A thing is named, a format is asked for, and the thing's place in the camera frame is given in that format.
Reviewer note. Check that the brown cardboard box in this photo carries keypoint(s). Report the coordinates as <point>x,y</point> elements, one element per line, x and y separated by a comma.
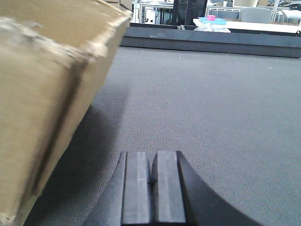
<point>54,57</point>

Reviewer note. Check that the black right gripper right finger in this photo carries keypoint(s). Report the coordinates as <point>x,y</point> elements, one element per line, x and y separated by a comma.
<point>182,198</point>

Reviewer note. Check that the dark grey platform edge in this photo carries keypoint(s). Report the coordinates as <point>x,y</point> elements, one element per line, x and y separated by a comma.
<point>237,41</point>

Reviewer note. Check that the white table with items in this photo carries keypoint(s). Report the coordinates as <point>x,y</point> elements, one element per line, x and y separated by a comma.
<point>261,27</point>

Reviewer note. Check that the grey office chair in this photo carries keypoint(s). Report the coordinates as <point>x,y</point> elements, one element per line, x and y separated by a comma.
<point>256,15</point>

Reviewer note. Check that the pink small box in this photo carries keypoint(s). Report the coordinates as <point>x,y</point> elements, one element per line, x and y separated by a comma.
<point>211,18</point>

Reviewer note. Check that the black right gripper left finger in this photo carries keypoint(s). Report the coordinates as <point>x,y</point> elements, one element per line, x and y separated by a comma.
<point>126,199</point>

